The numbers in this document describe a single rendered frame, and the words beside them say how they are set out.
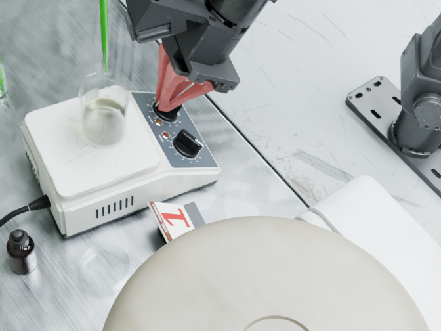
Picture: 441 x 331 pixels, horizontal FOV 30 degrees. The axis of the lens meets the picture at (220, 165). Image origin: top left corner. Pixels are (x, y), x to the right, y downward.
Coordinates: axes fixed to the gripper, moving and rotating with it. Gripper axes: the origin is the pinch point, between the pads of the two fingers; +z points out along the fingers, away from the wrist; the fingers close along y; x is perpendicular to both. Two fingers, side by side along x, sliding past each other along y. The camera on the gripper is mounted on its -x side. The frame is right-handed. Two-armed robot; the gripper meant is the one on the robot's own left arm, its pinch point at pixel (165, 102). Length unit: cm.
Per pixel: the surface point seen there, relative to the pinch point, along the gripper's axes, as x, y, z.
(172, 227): -0.4, 14.2, 5.7
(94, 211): -8.4, 11.1, 7.9
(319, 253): -34, 52, -39
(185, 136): 1.0, 5.3, -0.1
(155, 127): -1.5, 3.1, 1.5
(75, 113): -10.5, 1.0, 3.3
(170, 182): -0.5, 9.7, 3.4
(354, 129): 24.5, 4.6, -5.6
